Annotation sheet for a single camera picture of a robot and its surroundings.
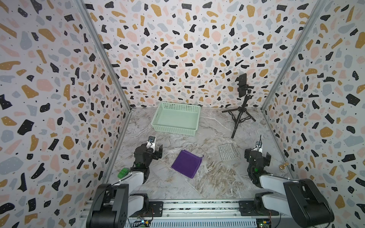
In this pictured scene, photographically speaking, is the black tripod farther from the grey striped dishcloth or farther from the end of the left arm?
the end of the left arm

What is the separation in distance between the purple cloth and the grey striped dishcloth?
0.14 meters

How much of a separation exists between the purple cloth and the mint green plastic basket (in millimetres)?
160

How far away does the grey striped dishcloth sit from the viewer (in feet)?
3.07

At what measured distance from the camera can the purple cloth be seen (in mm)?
881

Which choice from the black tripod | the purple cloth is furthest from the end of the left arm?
the black tripod

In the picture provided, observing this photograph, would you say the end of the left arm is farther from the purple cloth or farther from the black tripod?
the black tripod

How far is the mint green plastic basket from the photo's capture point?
103 centimetres

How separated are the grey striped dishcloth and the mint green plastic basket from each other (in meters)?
0.22

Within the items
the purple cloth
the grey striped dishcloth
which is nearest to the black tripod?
the grey striped dishcloth

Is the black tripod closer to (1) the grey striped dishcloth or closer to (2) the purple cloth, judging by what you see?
(1) the grey striped dishcloth
